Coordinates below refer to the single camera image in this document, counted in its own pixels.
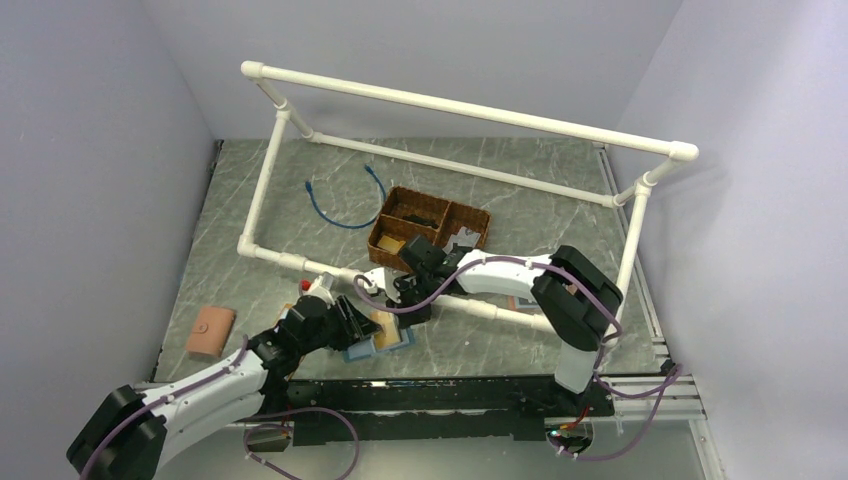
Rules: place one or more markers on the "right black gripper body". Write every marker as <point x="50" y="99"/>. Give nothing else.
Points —
<point x="416" y="292"/>

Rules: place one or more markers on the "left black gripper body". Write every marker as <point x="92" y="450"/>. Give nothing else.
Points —
<point x="336" y="331"/>

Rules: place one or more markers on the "blue card holder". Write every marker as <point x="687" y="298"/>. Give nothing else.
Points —
<point x="366" y="348"/>

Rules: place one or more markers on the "black credit card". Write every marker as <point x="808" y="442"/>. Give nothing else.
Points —
<point x="421" y="220"/>

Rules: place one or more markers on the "gold credit card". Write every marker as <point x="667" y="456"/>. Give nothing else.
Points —
<point x="388" y="335"/>

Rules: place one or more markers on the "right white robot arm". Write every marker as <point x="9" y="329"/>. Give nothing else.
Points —
<point x="576" y="298"/>

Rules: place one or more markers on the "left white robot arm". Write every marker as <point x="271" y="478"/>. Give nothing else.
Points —
<point x="133" y="434"/>

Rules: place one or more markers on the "gold cards in basket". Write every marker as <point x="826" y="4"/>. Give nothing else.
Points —
<point x="390" y="244"/>

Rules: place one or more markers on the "grey cards in basket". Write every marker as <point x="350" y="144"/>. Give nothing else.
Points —
<point x="464" y="237"/>

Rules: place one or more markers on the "brown wicker divided basket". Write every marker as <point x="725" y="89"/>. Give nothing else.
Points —
<point x="407" y="213"/>

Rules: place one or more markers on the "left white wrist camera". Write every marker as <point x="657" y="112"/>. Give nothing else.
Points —
<point x="321" y="287"/>

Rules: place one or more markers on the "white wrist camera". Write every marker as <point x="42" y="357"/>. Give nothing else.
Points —
<point x="321" y="287"/>
<point x="380" y="282"/>

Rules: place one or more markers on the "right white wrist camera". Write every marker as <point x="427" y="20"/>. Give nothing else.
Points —
<point x="380" y="282"/>

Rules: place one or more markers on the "white PVC pipe frame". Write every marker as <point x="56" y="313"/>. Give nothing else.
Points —
<point x="675" y="154"/>

